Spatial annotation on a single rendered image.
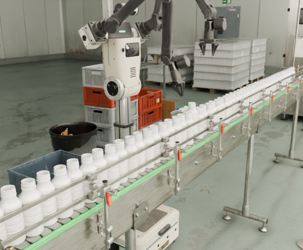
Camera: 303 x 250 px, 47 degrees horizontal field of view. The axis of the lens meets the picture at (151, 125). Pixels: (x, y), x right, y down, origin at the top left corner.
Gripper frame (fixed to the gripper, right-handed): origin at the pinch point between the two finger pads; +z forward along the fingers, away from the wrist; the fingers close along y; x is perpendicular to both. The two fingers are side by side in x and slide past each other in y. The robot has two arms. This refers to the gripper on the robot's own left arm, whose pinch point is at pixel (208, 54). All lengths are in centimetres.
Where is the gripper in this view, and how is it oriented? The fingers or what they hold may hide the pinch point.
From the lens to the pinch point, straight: 220.7
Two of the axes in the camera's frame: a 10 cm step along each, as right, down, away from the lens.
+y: -8.3, -1.5, 5.4
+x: -5.6, 2.4, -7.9
